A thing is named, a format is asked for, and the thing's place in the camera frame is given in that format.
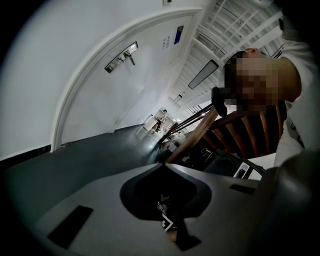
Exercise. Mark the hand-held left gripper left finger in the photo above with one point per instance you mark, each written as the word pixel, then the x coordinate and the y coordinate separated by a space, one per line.
pixel 107 212

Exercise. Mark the white door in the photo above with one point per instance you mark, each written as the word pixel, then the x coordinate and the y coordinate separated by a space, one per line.
pixel 112 95

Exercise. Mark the small ceiling light panel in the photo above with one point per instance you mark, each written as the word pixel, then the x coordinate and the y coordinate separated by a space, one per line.
pixel 177 98

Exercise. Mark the white paper notice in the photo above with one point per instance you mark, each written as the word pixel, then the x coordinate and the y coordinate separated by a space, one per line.
pixel 166 42

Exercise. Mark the black head camera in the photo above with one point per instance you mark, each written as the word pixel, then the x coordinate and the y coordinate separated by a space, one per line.
pixel 220 102

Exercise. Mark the person's head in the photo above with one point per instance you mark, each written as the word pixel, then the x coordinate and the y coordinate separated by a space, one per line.
pixel 282 77

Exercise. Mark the long ceiling light panel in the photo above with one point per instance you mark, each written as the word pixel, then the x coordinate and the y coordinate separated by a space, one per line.
pixel 203 74

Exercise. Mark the brown wooden chair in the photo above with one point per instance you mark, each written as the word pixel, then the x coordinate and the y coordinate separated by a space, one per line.
pixel 247 130

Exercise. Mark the person's white shirt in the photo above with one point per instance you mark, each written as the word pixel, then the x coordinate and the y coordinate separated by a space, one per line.
pixel 297 47

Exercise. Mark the blue door sign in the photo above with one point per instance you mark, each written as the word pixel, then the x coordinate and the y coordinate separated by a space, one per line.
pixel 179 35

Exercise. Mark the white wall thermostat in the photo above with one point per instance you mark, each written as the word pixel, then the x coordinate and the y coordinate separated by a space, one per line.
pixel 167 1

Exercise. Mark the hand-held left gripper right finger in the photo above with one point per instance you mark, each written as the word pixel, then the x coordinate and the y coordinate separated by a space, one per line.
pixel 225 207

